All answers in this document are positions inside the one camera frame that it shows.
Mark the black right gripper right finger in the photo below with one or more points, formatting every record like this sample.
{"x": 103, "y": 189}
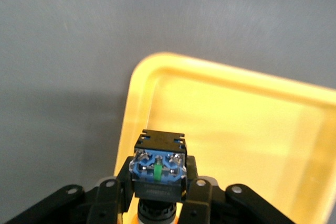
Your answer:
{"x": 204, "y": 203}

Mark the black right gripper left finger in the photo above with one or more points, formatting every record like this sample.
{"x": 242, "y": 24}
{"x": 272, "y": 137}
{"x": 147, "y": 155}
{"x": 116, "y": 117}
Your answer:
{"x": 105, "y": 203}

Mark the yellow push button switch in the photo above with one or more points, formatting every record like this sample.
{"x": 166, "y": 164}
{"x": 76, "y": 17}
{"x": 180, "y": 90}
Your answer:
{"x": 157, "y": 166}

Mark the yellow plastic tray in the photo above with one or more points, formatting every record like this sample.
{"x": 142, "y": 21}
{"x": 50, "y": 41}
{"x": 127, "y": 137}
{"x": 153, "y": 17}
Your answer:
{"x": 236, "y": 129}

